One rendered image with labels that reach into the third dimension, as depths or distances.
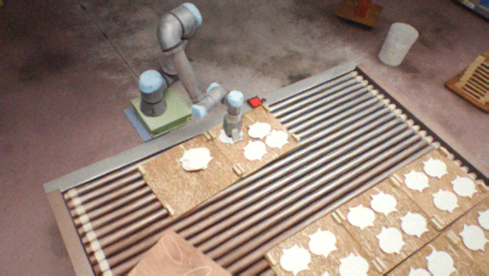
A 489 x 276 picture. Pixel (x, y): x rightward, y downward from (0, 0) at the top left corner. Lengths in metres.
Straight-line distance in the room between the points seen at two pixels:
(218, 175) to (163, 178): 0.27
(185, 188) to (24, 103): 2.21
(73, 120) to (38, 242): 1.09
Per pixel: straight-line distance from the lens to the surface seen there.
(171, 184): 1.84
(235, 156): 1.95
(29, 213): 3.05
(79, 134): 3.36
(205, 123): 2.10
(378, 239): 1.91
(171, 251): 1.58
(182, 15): 1.71
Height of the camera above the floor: 2.52
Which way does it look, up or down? 52 degrees down
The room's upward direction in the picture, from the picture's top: 10 degrees clockwise
